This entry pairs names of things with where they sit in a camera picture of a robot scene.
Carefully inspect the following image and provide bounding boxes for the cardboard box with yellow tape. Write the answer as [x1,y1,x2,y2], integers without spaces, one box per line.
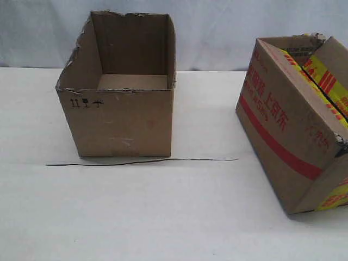
[236,33,347,214]

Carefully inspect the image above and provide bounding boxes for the open plain cardboard box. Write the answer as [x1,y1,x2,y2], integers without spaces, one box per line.
[55,11,176,157]

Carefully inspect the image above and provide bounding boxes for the thin black line strip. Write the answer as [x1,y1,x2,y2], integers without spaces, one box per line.
[45,158,239,167]

